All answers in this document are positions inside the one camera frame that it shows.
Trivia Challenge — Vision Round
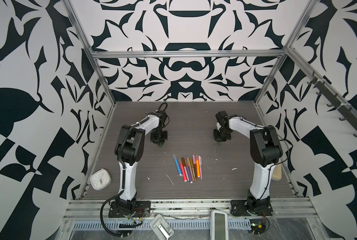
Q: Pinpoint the brown pen with pink cap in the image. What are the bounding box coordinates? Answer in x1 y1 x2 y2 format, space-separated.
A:
192 155 198 179

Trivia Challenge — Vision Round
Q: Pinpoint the brown capped cream pen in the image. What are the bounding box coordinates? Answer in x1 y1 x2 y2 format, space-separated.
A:
181 158 190 182

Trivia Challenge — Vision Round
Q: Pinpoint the beige foam block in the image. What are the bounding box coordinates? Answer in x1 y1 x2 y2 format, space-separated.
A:
271 165 282 181

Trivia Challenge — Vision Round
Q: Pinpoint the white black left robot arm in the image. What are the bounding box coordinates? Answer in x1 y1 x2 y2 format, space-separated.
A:
109 110 168 218

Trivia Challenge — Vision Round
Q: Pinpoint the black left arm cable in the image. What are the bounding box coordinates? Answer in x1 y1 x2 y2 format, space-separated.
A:
99 191 128 238

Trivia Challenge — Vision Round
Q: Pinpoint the white square clock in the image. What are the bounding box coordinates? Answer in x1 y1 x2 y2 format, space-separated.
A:
90 169 111 191

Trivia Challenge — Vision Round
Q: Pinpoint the orange highlighter pen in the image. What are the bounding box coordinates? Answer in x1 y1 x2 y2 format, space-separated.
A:
195 155 200 178

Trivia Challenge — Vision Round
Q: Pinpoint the purple highlighter pen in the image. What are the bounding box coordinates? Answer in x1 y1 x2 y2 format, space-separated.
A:
184 159 193 184

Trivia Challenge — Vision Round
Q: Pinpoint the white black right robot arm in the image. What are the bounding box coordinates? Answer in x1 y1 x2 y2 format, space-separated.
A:
213 111 283 217

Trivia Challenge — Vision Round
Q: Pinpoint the pink red highlighter pen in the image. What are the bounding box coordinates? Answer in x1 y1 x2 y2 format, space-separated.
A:
179 160 187 182

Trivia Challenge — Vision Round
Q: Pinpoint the pink fountain pen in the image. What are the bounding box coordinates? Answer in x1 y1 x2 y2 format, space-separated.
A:
197 156 203 179

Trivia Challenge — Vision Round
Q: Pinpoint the black wall hook rail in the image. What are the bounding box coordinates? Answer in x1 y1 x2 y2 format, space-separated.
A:
308 72 357 138

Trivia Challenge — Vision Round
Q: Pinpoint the white rectangular tablet device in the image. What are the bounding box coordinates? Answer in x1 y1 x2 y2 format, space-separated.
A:
210 210 229 240

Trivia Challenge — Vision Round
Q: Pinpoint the blue highlighter pen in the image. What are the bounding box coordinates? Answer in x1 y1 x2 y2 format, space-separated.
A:
173 154 182 177

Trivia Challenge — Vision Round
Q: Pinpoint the small circuit board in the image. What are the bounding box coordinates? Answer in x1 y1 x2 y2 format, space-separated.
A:
250 216 270 235

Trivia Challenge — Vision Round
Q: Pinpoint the white clamp bracket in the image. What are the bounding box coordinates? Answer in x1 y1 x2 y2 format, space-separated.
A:
150 214 174 240

